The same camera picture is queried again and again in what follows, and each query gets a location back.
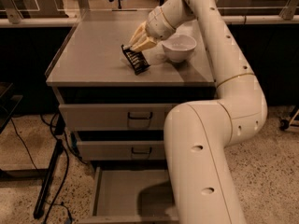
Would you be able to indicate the black caster wheel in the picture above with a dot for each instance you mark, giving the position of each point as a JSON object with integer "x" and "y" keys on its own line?
{"x": 284, "y": 125}

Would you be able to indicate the grey drawer cabinet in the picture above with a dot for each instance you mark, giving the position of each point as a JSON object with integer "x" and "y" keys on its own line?
{"x": 92, "y": 70}

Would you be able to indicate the black rxbar chocolate bar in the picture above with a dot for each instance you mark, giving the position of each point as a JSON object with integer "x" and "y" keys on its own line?
{"x": 136, "y": 59}

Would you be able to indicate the middle grey drawer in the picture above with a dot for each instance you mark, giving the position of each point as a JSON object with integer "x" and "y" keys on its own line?
{"x": 121, "y": 150}

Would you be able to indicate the bottom grey drawer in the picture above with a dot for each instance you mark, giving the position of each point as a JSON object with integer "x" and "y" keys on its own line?
{"x": 132, "y": 197}

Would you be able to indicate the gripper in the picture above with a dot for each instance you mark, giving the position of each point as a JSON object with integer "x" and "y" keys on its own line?
{"x": 159, "y": 25}

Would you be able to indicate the black table leg bar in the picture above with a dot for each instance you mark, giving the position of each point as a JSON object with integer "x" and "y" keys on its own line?
{"x": 39, "y": 209}

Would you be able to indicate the dark side table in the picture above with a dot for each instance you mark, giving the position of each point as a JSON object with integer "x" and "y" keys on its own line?
{"x": 9, "y": 100}

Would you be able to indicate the top grey drawer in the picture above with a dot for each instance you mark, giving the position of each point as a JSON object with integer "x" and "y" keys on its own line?
{"x": 114, "y": 117}

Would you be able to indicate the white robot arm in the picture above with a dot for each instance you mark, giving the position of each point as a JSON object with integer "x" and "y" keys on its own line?
{"x": 197, "y": 133}

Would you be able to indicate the white horizontal rail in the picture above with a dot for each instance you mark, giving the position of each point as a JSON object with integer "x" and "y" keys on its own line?
{"x": 69, "y": 22}

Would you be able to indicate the white ceramic bowl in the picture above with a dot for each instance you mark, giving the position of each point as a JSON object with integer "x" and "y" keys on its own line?
{"x": 177, "y": 48}

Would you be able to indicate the grey drawer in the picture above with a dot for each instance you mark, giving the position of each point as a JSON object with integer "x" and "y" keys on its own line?
{"x": 132, "y": 197}
{"x": 121, "y": 150}
{"x": 114, "y": 117}

